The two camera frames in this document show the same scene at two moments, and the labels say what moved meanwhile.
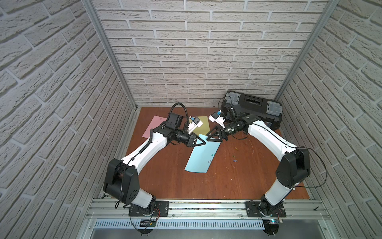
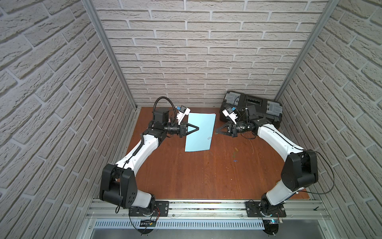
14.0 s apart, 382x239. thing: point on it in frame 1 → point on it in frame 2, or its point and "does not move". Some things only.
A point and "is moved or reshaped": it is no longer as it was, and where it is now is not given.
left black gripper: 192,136 → 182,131
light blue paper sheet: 202,156 is moved or reshaped
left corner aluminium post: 112,49 does not move
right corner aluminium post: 331,5 does not move
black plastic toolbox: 269,112 does not move
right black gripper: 220,133 → 218,131
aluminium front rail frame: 304,219 does not move
